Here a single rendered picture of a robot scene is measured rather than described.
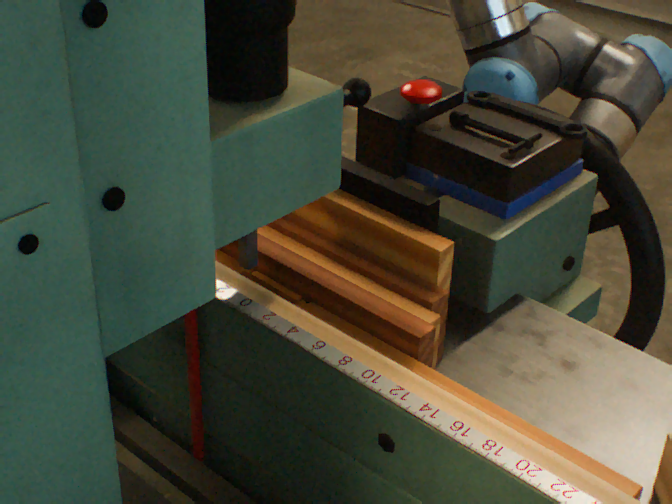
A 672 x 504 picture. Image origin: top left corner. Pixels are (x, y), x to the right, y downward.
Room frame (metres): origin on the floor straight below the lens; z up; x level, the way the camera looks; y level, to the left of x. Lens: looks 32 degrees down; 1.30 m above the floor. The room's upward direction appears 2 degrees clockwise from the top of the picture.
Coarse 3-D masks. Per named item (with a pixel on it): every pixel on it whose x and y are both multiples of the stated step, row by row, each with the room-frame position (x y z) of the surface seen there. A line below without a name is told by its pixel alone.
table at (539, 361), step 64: (448, 320) 0.56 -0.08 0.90; (512, 320) 0.56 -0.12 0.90; (576, 320) 0.56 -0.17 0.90; (512, 384) 0.49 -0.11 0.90; (576, 384) 0.49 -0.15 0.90; (640, 384) 0.49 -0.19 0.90; (256, 448) 0.47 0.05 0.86; (320, 448) 0.44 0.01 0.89; (576, 448) 0.43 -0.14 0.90; (640, 448) 0.44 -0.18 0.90
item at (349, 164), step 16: (352, 160) 0.61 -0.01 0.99; (352, 176) 0.59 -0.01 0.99; (368, 176) 0.58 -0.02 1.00; (384, 176) 0.58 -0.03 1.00; (352, 192) 0.59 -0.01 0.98; (368, 192) 0.58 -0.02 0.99; (384, 192) 0.57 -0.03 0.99; (400, 192) 0.56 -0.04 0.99; (416, 192) 0.56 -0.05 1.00; (432, 192) 0.62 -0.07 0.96; (384, 208) 0.57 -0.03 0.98; (400, 208) 0.56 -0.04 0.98; (416, 208) 0.55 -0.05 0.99; (432, 208) 0.55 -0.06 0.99; (416, 224) 0.55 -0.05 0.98; (432, 224) 0.55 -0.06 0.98
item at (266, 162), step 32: (288, 96) 0.54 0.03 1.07; (320, 96) 0.54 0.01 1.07; (224, 128) 0.49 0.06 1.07; (256, 128) 0.50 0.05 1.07; (288, 128) 0.52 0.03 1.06; (320, 128) 0.54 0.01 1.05; (224, 160) 0.48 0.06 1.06; (256, 160) 0.50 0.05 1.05; (288, 160) 0.52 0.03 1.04; (320, 160) 0.54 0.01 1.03; (224, 192) 0.48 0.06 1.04; (256, 192) 0.50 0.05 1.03; (288, 192) 0.52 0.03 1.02; (320, 192) 0.54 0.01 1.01; (224, 224) 0.48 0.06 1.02; (256, 224) 0.50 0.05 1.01
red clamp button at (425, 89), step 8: (416, 80) 0.68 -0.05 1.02; (424, 80) 0.68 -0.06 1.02; (400, 88) 0.67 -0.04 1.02; (408, 88) 0.66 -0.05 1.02; (416, 88) 0.66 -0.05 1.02; (424, 88) 0.66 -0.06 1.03; (432, 88) 0.66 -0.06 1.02; (440, 88) 0.67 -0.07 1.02; (408, 96) 0.66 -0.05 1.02; (416, 96) 0.65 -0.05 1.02; (424, 96) 0.65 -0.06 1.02; (432, 96) 0.66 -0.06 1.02; (440, 96) 0.66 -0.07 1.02
